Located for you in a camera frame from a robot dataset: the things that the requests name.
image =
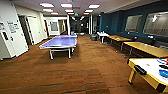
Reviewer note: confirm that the blue bowl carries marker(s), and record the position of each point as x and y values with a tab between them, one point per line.
164	73

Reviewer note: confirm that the white folding table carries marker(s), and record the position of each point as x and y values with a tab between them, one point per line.
102	34

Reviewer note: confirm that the blue ping-pong table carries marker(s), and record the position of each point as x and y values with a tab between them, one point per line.
60	41

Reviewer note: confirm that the rectangular ceiling light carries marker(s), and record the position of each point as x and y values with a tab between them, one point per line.
46	5
66	5
94	6

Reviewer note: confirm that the dark framed window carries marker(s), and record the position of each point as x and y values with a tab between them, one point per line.
156	23
133	23

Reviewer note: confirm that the light wooden game table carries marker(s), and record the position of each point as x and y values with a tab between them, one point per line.
150	49
146	68

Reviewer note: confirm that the white hallway door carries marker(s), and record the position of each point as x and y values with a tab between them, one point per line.
18	43

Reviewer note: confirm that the black round puck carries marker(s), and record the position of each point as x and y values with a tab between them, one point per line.
163	67

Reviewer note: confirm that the white paper wall notice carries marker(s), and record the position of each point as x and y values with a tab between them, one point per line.
13	26

